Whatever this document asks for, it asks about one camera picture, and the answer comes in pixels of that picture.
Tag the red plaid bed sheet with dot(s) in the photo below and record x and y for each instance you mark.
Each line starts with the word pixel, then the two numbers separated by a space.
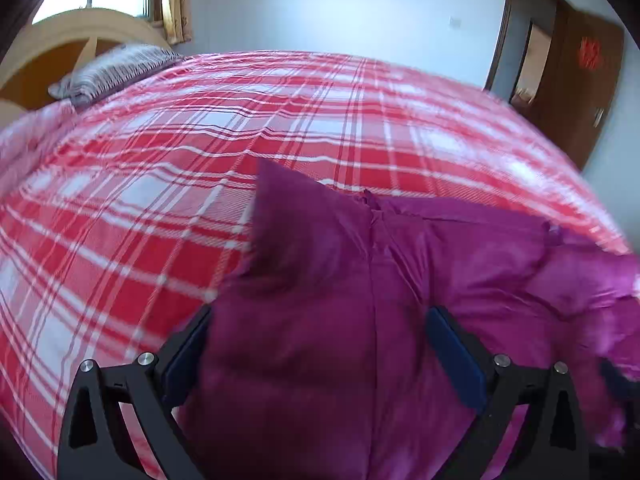
pixel 131 222

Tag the dark wooden door frame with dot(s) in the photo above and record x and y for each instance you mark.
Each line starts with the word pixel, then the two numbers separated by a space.
pixel 519 18

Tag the brown wooden door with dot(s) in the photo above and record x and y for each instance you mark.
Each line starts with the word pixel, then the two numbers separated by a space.
pixel 568 96

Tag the red double happiness decal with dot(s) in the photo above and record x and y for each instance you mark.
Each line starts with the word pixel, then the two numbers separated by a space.
pixel 589 54

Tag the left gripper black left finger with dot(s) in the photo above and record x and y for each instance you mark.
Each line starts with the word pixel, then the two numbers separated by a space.
pixel 94 440

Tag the striped grey pillow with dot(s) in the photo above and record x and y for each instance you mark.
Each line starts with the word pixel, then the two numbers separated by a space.
pixel 111 72

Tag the magenta quilted down jacket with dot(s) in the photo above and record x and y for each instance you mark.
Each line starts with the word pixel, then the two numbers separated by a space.
pixel 317 365

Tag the pink floral folded quilt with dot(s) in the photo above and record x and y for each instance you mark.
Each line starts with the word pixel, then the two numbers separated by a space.
pixel 27 142

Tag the silver door handle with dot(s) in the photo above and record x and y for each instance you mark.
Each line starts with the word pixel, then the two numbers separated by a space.
pixel 597 117

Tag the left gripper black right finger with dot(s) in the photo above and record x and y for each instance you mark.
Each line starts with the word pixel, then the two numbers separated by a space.
pixel 551 443

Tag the white wall switch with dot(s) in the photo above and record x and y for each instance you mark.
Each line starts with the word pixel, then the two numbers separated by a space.
pixel 454 22

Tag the cream and brown headboard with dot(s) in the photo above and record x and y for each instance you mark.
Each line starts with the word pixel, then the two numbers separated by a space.
pixel 42 53

